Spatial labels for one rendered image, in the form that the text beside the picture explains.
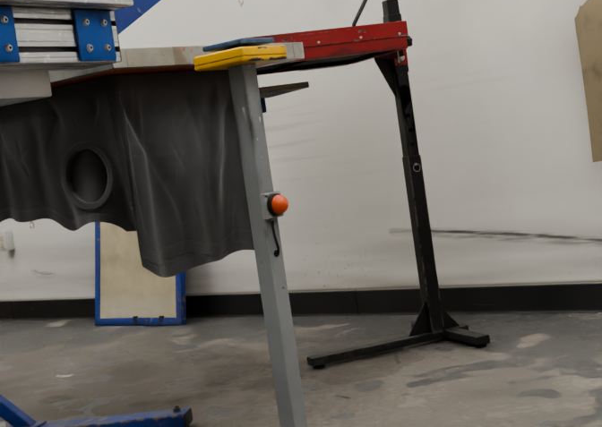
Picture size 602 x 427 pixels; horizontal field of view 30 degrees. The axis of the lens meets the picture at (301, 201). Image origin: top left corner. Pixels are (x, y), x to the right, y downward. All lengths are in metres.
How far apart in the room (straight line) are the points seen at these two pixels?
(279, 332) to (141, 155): 0.47
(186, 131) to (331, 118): 2.35
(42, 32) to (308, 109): 3.04
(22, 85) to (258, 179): 0.50
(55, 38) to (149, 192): 0.57
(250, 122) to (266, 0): 2.81
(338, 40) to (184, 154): 1.29
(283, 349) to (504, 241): 2.26
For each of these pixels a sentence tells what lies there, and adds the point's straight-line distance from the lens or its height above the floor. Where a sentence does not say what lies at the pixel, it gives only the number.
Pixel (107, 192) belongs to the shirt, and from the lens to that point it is 2.34.
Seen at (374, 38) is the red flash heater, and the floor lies 1.06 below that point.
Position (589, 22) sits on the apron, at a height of 1.03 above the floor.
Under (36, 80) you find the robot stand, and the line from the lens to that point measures 1.95.
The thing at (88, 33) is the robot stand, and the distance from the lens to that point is 1.92.
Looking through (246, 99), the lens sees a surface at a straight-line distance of 2.16.
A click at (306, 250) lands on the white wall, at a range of 4.91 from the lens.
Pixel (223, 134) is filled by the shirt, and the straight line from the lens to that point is 2.53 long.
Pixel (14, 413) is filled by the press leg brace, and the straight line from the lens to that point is 3.43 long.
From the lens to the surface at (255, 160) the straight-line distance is 2.15.
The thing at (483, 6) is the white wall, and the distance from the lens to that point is 4.32.
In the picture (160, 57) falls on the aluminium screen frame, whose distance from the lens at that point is 2.28.
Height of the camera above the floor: 0.76
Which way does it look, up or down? 3 degrees down
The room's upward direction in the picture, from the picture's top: 8 degrees counter-clockwise
